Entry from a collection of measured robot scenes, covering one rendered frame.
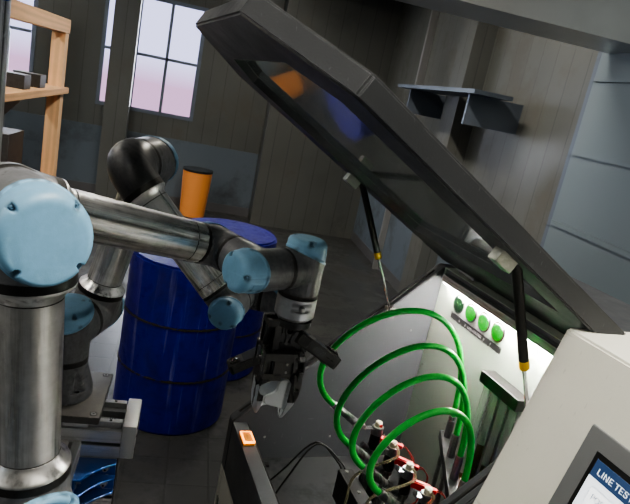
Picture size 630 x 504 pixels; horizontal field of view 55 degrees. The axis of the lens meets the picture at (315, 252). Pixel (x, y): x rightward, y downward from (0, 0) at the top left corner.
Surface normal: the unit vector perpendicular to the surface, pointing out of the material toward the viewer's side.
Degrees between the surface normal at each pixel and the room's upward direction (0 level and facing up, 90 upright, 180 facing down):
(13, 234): 83
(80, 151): 90
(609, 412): 76
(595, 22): 90
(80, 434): 90
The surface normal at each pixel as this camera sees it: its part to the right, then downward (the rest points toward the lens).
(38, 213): 0.67, 0.20
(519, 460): -0.86, -0.32
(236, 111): 0.18, 0.29
